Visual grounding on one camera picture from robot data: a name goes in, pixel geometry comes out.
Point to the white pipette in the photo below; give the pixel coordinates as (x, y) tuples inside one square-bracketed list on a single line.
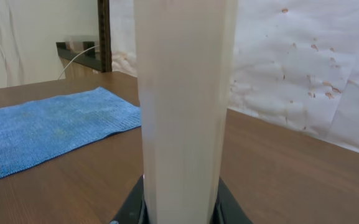
[(182, 109)]

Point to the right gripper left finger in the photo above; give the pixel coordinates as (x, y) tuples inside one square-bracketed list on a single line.
[(131, 208)]

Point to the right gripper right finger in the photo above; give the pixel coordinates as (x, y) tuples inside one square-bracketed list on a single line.
[(229, 207)]

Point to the dark wooden frame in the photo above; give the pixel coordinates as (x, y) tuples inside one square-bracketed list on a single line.
[(98, 53)]

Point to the blue cloth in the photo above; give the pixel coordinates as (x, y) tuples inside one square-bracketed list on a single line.
[(54, 127)]

